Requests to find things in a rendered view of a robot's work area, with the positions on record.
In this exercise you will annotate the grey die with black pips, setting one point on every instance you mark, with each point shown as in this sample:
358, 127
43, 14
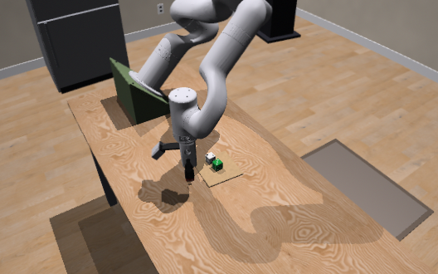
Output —
210, 157

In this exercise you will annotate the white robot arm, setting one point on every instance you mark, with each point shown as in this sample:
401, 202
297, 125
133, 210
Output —
188, 122

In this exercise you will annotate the beige flat mat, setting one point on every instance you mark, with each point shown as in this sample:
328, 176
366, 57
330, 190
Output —
211, 176

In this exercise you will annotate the green die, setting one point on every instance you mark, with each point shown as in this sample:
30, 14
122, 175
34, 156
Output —
217, 164

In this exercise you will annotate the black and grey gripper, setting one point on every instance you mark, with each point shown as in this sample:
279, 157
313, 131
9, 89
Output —
188, 153

